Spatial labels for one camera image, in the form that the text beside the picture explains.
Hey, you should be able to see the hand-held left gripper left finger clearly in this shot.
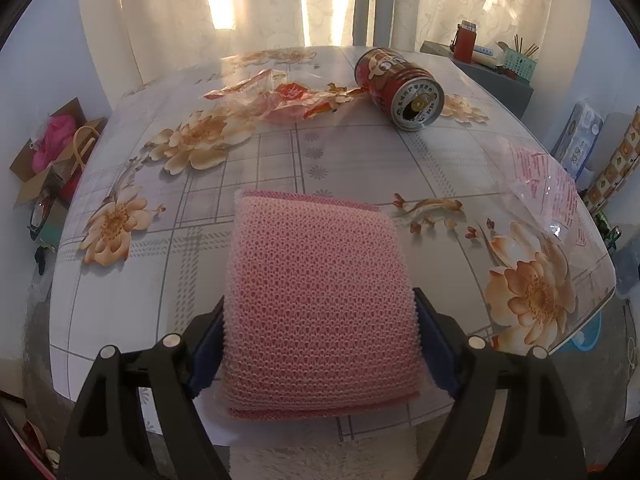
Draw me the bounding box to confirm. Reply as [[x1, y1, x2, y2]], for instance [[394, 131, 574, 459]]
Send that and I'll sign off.
[[62, 296, 228, 480]]

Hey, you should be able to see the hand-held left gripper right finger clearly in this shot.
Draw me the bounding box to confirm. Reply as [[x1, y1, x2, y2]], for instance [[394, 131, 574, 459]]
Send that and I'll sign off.
[[411, 287, 586, 480]]

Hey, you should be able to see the pink mesh scouring sponge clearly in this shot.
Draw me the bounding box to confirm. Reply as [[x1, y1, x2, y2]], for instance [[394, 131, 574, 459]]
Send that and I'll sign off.
[[220, 189, 422, 422]]

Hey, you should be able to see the blue mesh waste basket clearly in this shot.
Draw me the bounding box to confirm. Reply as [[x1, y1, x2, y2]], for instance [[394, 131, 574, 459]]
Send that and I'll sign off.
[[565, 310, 602, 357]]

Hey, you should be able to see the clear bag with red print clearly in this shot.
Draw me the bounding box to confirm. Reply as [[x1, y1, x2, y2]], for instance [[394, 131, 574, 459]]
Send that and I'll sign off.
[[480, 137, 591, 256]]

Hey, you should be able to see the clear red snack wrapper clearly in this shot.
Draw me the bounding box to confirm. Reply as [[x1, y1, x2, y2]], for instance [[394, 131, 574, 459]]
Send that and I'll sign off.
[[202, 67, 366, 123]]

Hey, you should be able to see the red drink can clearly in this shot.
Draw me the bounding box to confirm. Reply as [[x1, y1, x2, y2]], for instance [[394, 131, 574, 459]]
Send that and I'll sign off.
[[354, 47, 446, 132]]

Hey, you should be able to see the dark cloth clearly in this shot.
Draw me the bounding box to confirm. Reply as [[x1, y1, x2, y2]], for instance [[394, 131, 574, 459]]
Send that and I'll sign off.
[[34, 247, 56, 276]]

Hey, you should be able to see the pink red board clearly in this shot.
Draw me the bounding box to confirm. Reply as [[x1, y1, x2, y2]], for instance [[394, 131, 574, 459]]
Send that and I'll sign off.
[[20, 420, 61, 467]]

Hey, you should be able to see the large clear water jug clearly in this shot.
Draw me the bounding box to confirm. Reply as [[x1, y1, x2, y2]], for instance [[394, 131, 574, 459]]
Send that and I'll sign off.
[[611, 240, 640, 306]]

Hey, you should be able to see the teal box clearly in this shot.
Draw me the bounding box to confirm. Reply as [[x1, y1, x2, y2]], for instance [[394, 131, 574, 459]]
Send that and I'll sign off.
[[27, 195, 66, 246]]

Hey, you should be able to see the red gift bag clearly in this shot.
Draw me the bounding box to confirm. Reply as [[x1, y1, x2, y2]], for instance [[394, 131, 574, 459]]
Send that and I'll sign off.
[[60, 122, 108, 201]]

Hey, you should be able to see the brown cardboard box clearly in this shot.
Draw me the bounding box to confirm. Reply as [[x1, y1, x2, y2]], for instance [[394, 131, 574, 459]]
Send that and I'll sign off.
[[11, 97, 108, 206]]

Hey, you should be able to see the pack of tissue rolls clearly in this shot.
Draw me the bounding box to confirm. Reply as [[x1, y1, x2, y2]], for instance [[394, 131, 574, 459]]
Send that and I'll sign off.
[[550, 101, 605, 178]]

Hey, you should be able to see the checkered patterned mat roll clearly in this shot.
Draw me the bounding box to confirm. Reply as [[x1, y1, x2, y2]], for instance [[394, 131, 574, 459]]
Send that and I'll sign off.
[[582, 106, 640, 213]]

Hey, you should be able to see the pink plush item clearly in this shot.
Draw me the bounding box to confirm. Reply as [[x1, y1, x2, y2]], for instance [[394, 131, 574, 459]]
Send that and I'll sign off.
[[32, 114, 76, 171]]

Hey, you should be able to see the grey cabinet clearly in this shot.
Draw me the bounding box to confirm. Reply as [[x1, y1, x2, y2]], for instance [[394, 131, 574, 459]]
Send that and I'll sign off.
[[420, 40, 535, 121]]

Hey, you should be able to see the green utensil holder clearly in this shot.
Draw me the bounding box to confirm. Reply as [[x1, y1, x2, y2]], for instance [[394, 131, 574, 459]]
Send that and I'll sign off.
[[500, 42, 540, 81]]

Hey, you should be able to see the red thermos bottle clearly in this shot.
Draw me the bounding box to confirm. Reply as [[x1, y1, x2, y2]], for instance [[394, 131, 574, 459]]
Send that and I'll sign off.
[[452, 20, 477, 62]]

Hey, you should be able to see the wooden chopsticks bundle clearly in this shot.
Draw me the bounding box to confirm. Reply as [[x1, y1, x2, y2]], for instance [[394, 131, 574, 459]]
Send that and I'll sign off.
[[512, 35, 541, 58]]

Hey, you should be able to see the cream patterned curtain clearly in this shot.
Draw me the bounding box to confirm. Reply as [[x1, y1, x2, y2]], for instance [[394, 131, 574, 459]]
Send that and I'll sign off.
[[390, 0, 556, 56], [75, 0, 361, 86]]

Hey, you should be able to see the grey window frame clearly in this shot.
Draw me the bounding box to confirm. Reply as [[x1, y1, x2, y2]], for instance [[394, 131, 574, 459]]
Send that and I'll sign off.
[[352, 0, 396, 48]]

